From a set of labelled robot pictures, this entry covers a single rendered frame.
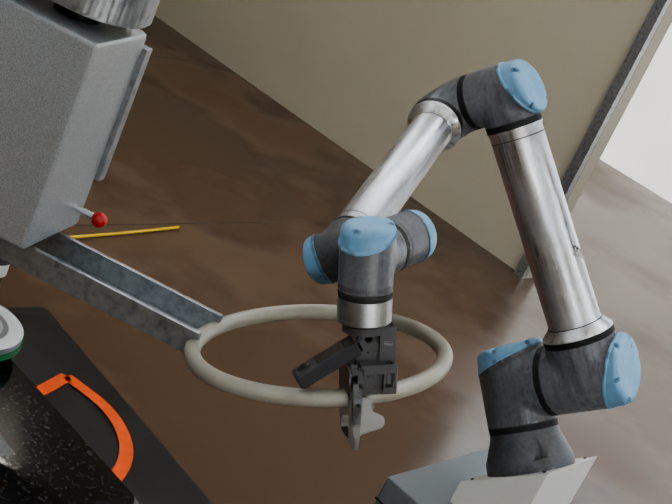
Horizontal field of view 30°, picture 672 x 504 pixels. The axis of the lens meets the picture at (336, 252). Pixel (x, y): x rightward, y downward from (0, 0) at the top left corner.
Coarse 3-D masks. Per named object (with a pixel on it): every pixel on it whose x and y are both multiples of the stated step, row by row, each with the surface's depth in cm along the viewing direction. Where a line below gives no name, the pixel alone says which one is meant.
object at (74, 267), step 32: (0, 256) 237; (32, 256) 235; (64, 256) 245; (96, 256) 243; (64, 288) 234; (96, 288) 232; (128, 288) 243; (160, 288) 241; (128, 320) 232; (160, 320) 230; (192, 320) 241
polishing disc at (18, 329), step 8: (0, 312) 257; (8, 312) 258; (0, 320) 254; (8, 320) 255; (16, 320) 256; (0, 328) 251; (8, 328) 252; (16, 328) 254; (0, 336) 248; (8, 336) 250; (16, 336) 251; (0, 344) 246; (8, 344) 247; (16, 344) 248; (0, 352) 244; (8, 352) 246
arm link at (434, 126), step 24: (432, 96) 255; (456, 96) 254; (408, 120) 257; (432, 120) 250; (456, 120) 253; (408, 144) 242; (432, 144) 245; (384, 168) 235; (408, 168) 237; (360, 192) 229; (384, 192) 229; (408, 192) 235; (384, 216) 226; (312, 240) 218; (336, 240) 215; (312, 264) 217; (336, 264) 215
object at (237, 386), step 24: (240, 312) 245; (264, 312) 247; (288, 312) 249; (312, 312) 250; (336, 312) 250; (432, 336) 235; (192, 360) 220; (216, 384) 212; (240, 384) 209; (264, 384) 208; (408, 384) 211; (432, 384) 216
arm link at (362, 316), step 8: (344, 304) 201; (352, 304) 200; (360, 304) 199; (368, 304) 199; (376, 304) 200; (384, 304) 200; (344, 312) 201; (352, 312) 200; (360, 312) 200; (368, 312) 200; (376, 312) 200; (384, 312) 201; (344, 320) 201; (352, 320) 200; (360, 320) 200; (368, 320) 200; (376, 320) 200; (384, 320) 201; (360, 328) 200; (368, 328) 200
